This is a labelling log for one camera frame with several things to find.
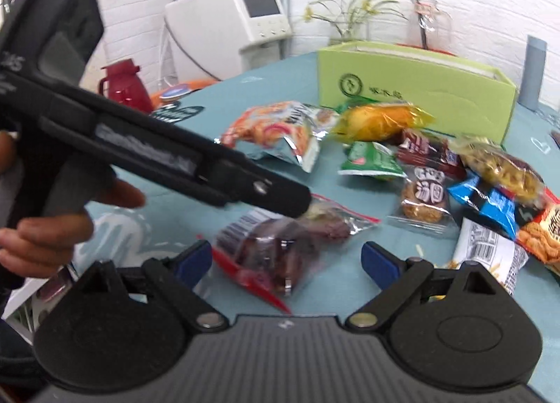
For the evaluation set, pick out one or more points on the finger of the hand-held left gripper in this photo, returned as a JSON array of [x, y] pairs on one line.
[[280, 197]]

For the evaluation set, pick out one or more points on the blue round lid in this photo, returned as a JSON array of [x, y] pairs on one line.
[[175, 92]]

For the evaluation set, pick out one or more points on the green and white snack packet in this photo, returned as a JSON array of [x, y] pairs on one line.
[[372, 160]]

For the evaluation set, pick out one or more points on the white barcode snack packet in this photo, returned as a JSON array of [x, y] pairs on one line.
[[485, 250]]

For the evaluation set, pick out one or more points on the clear packet with round cake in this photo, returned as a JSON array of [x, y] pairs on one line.
[[422, 201]]

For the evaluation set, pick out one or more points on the person's left hand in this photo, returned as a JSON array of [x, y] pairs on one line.
[[43, 241]]

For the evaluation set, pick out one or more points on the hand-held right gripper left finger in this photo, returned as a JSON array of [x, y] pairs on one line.
[[194, 260]]

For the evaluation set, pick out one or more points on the clear packet of yellow nuts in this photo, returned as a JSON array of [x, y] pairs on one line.
[[503, 169]]

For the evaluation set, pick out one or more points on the glass vase with flower stems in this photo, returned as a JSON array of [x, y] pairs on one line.
[[350, 13]]

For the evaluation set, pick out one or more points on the teal printed tablecloth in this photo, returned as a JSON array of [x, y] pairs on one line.
[[280, 88]]

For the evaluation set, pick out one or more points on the small orange snack packet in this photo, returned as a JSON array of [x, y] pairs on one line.
[[542, 232]]

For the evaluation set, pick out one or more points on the grey cylinder bottle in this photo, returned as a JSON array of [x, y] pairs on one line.
[[533, 74]]

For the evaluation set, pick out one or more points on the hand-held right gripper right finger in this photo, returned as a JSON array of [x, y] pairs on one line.
[[378, 265]]

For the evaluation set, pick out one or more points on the blue snack packet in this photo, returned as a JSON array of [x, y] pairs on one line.
[[494, 208]]

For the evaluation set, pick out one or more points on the yellow clear snack packet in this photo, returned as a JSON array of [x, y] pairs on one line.
[[376, 123]]

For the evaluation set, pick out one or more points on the clear bag of red dates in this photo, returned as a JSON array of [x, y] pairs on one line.
[[271, 254]]

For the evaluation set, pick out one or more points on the dark red snack packet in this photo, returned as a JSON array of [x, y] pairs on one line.
[[431, 149]]

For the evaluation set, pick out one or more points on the glass jar with dark straw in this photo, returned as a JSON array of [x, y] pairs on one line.
[[431, 22]]

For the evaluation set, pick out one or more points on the white machine with screen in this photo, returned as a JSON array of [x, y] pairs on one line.
[[210, 31]]

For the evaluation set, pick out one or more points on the red thermos jug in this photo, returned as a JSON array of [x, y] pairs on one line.
[[131, 88]]

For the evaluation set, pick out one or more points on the white printed box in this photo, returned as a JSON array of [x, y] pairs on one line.
[[43, 298]]

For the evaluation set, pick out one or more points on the light green cardboard box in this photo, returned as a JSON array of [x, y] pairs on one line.
[[437, 88]]

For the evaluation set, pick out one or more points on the large orange snack bag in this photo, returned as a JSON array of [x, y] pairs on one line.
[[271, 127]]

